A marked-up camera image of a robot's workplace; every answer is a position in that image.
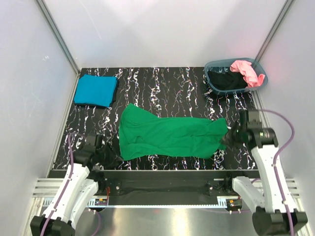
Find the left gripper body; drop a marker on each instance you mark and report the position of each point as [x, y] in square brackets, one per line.
[102, 157]

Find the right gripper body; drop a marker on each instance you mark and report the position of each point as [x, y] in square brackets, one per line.
[239, 138]

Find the green t-shirt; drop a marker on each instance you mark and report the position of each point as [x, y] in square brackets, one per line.
[142, 133]

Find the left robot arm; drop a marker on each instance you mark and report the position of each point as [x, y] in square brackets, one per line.
[80, 183]

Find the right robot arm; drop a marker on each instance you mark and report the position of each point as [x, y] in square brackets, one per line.
[274, 212]

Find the black t-shirt in basket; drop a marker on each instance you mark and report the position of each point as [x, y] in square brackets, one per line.
[227, 81]

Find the folded blue t-shirt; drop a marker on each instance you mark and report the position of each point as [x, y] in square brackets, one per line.
[96, 91]

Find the pink t-shirt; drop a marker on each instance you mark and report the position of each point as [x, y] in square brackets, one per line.
[249, 75]

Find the blue plastic basket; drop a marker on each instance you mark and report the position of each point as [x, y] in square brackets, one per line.
[223, 66]

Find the slotted cable duct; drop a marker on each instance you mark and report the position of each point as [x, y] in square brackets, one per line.
[167, 200]

